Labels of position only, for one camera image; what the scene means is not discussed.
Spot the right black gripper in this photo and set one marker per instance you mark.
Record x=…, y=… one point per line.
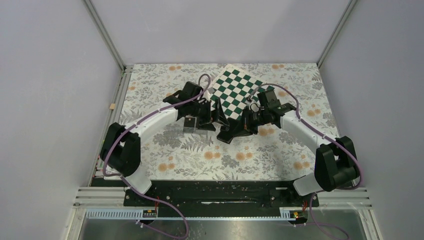
x=246, y=118

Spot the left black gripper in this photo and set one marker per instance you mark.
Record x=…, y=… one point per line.
x=217, y=115

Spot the black leather card holder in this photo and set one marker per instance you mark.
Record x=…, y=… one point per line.
x=228, y=133

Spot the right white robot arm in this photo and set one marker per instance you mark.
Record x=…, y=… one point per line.
x=335, y=158

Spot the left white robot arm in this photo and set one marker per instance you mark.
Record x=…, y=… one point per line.
x=121, y=148

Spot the clear acrylic card stand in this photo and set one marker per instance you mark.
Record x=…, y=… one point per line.
x=196, y=131

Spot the green white checkerboard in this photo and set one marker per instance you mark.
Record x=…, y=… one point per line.
x=237, y=86

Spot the floral patterned table mat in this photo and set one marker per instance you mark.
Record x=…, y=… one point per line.
x=271, y=155

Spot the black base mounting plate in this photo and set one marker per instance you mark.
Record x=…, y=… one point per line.
x=220, y=196

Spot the aluminium frame rails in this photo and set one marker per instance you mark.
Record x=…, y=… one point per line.
x=372, y=230

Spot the grey slotted cable duct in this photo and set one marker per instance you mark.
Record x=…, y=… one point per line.
x=150, y=214

